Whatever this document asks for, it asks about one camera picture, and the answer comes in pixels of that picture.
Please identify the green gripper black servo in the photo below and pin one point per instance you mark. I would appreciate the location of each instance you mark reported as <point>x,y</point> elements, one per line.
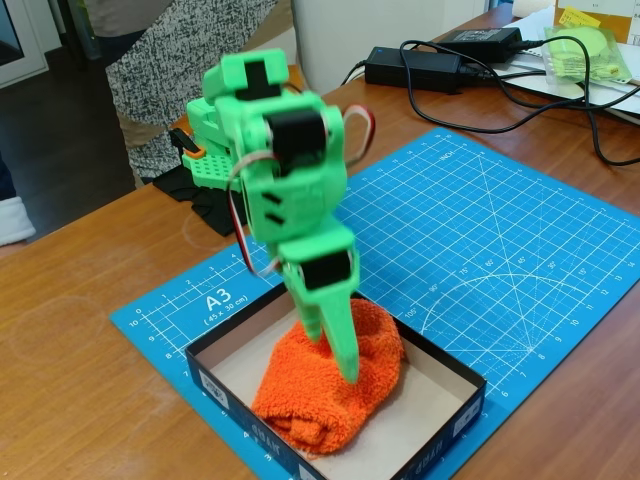
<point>322,272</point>

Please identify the orange terry towel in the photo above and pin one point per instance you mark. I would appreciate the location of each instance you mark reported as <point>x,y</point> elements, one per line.
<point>325,395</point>

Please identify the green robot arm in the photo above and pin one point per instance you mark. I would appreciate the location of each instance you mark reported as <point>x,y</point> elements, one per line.
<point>295,175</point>

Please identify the black shallow cardboard box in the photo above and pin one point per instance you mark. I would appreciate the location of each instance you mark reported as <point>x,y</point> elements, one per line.
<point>400,430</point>

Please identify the black cloth under robot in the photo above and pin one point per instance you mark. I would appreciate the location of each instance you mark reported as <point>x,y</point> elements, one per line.
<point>205,205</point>

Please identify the blue cutting mat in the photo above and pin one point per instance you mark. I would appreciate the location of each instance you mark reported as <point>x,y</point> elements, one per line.
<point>475,240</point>

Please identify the orange black table clamp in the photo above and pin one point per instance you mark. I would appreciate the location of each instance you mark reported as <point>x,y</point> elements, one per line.
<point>186,142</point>

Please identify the black power adapter blue light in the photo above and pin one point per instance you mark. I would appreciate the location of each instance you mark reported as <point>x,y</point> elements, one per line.
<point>412,66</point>

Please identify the person in speckled garment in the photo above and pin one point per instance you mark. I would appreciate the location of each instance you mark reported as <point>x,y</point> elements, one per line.
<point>145,90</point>

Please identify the black power adapter with label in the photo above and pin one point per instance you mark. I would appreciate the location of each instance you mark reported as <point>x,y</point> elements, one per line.
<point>482,40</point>

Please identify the white fabric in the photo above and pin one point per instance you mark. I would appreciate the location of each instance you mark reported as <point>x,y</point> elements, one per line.
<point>12,220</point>

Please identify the white paper sheets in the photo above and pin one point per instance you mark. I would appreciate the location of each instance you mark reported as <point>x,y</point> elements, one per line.
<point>620,100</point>

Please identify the plastic bag of green parts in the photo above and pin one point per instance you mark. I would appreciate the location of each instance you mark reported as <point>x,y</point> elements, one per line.
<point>585,57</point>

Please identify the yellow sticky note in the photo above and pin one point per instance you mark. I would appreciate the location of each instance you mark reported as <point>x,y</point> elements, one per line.
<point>579,18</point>

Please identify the brown cardboard box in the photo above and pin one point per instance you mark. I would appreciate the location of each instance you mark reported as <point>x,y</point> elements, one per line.
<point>617,20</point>

